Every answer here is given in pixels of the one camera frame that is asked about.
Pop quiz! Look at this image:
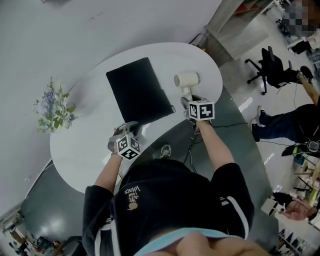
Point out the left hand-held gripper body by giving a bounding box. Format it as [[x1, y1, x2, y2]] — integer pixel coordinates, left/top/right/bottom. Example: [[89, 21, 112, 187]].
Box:
[[107, 129, 146, 161]]

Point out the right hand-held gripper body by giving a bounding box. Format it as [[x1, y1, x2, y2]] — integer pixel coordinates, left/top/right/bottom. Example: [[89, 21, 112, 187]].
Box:
[[180, 98, 215, 126]]

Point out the white hair dryer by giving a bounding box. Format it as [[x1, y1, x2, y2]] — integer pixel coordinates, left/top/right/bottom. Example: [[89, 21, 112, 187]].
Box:
[[173, 71, 201, 101]]

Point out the black fabric pouch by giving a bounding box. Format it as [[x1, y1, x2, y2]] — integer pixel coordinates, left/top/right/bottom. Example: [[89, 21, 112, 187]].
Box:
[[105, 57, 176, 126]]

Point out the person's right forearm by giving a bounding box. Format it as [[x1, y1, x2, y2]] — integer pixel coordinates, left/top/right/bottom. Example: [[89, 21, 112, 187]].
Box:
[[197, 119, 236, 180]]

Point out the person's left forearm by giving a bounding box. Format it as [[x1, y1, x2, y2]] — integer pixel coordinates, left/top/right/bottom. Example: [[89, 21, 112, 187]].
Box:
[[93, 152, 123, 195]]

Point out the person's grey shoe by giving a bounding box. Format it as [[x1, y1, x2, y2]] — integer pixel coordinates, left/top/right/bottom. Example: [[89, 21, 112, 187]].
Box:
[[159, 144, 172, 158]]

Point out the person's black shirt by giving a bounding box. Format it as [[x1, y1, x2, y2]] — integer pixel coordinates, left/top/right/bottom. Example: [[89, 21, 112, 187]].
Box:
[[81, 158, 255, 256]]

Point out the grey wooden shelf unit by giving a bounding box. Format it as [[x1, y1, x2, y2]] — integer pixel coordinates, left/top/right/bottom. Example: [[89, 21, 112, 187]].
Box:
[[203, 0, 276, 67]]

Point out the blue and white flower bouquet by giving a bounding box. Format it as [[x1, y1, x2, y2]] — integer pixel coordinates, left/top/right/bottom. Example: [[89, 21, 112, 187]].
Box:
[[32, 76, 80, 135]]

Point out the black office chair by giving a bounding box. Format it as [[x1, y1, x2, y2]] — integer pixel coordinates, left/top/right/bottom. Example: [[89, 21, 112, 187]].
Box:
[[244, 46, 301, 96]]

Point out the light blue face mask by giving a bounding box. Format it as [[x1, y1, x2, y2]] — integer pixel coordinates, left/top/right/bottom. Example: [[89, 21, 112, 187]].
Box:
[[139, 227, 232, 256]]

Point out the white handheld device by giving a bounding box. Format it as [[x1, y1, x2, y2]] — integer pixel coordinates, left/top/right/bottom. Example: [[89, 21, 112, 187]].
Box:
[[261, 197, 286, 217]]

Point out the person's chin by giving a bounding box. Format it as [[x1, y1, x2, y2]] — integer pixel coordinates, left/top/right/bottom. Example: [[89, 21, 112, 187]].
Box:
[[152, 231, 271, 256]]

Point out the black floor cable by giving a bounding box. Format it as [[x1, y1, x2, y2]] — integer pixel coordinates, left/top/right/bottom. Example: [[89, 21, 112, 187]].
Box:
[[183, 122, 251, 173]]

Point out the black wall cable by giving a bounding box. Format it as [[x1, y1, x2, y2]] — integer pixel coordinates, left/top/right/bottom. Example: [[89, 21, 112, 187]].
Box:
[[189, 33, 208, 47]]

